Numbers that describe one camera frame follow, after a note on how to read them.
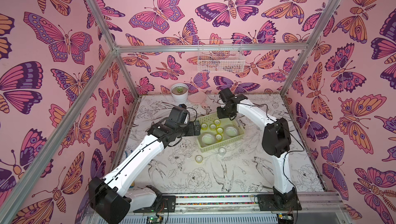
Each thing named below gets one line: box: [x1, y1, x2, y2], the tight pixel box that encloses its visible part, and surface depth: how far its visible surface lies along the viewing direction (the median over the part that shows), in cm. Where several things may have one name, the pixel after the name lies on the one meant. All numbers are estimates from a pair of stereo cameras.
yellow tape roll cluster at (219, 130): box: [216, 126, 224, 134], surface depth 100 cm
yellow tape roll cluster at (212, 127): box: [209, 123, 217, 132], surface depth 102 cm
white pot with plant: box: [170, 82, 189, 104], surface depth 112 cm
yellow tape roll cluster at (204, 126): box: [201, 122, 208, 131], surface depth 102 cm
